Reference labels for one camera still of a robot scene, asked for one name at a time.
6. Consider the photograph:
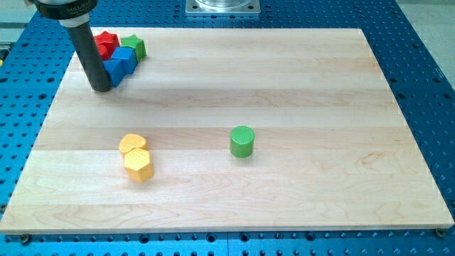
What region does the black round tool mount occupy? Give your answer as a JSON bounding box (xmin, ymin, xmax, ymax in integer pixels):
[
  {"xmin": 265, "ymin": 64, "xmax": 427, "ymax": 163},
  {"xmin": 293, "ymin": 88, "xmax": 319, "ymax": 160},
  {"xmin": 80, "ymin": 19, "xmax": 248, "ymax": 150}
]
[{"xmin": 28, "ymin": 0, "xmax": 98, "ymax": 20}]

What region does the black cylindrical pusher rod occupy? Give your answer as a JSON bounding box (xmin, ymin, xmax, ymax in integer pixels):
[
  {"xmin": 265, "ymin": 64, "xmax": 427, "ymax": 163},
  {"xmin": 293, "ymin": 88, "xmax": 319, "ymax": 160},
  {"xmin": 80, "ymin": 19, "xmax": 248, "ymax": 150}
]
[{"xmin": 59, "ymin": 14, "xmax": 112, "ymax": 92}]

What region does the red block behind rod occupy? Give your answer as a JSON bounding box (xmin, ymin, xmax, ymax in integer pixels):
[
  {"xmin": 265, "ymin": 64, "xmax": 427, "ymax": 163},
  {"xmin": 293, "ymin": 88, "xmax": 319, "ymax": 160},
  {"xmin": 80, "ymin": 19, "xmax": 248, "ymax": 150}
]
[{"xmin": 97, "ymin": 44, "xmax": 110, "ymax": 61}]

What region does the red star block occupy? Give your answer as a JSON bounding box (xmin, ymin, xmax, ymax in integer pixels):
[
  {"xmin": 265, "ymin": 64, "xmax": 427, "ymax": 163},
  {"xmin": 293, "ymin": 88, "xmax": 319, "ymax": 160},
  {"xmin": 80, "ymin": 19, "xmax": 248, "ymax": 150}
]
[{"xmin": 94, "ymin": 31, "xmax": 120, "ymax": 56}]

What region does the blue block lower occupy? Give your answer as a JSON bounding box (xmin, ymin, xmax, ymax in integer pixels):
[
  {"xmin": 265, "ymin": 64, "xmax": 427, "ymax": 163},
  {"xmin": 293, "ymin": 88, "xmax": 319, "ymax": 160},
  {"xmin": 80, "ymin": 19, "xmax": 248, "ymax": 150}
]
[{"xmin": 103, "ymin": 59, "xmax": 126, "ymax": 87}]

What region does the blue cube block upper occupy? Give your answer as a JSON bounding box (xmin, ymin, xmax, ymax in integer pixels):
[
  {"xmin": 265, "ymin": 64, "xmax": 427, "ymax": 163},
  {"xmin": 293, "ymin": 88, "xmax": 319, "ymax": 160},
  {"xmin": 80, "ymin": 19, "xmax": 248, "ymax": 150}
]
[{"xmin": 111, "ymin": 47, "xmax": 138, "ymax": 75}]

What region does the green star block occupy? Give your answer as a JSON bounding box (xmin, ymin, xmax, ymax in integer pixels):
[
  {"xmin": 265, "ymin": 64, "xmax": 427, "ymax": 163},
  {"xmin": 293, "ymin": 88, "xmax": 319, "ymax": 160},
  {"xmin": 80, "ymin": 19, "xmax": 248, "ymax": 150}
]
[{"xmin": 120, "ymin": 34, "xmax": 146, "ymax": 63}]

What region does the yellow heart block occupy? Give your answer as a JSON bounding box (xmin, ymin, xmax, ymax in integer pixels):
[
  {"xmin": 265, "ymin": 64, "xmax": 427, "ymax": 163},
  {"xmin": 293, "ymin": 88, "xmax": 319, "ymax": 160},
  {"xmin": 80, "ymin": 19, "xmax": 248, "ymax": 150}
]
[{"xmin": 119, "ymin": 134, "xmax": 149, "ymax": 157}]

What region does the yellow hexagon block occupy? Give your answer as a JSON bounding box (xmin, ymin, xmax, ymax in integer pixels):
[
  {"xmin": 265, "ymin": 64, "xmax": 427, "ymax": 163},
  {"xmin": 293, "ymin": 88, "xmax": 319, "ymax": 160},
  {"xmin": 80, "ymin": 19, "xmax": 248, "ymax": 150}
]
[{"xmin": 124, "ymin": 148, "xmax": 154, "ymax": 183}]

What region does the light wooden board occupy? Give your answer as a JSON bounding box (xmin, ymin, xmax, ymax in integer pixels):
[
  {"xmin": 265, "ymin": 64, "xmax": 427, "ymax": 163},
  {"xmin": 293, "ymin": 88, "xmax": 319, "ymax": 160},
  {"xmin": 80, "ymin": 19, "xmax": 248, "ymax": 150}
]
[{"xmin": 1, "ymin": 28, "xmax": 454, "ymax": 234}]

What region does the green cylinder block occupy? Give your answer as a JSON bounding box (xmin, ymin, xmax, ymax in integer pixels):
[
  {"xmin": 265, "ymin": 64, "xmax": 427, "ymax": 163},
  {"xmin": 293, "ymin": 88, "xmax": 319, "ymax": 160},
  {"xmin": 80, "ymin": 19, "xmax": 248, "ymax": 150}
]
[{"xmin": 230, "ymin": 126, "xmax": 255, "ymax": 158}]

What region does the left board clamp screw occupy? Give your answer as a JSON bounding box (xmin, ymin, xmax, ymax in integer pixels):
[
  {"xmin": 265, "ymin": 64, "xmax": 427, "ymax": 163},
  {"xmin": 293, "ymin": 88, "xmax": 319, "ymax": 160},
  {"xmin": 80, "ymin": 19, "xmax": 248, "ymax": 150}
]
[{"xmin": 19, "ymin": 234, "xmax": 32, "ymax": 245}]

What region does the board clamp screw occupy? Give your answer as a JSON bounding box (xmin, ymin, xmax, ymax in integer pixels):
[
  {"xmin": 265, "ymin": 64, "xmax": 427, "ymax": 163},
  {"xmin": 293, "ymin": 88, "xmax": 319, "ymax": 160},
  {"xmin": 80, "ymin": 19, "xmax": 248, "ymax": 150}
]
[
  {"xmin": 19, "ymin": 234, "xmax": 32, "ymax": 245},
  {"xmin": 434, "ymin": 228, "xmax": 446, "ymax": 238}
]

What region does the right board clamp screw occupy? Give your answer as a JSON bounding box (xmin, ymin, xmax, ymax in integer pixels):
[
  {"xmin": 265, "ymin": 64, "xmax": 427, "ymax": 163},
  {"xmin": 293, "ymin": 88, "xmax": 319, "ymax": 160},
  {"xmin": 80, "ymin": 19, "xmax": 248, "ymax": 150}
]
[{"xmin": 434, "ymin": 228, "xmax": 446, "ymax": 238}]

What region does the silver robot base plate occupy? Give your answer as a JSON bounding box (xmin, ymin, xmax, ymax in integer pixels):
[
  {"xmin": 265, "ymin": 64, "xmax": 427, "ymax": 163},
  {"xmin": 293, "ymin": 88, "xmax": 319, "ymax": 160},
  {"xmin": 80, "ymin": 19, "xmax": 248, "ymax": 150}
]
[{"xmin": 186, "ymin": 0, "xmax": 261, "ymax": 14}]

